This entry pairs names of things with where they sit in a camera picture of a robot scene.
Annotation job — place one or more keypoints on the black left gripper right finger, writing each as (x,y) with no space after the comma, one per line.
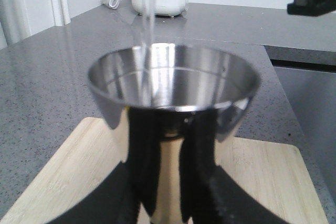
(220,187)

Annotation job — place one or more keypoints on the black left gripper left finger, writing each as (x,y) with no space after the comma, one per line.
(115,195)

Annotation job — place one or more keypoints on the steel double jigger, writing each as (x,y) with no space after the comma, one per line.
(170,106)

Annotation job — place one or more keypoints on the light wooden cutting board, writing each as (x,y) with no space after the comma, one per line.
(272,173)

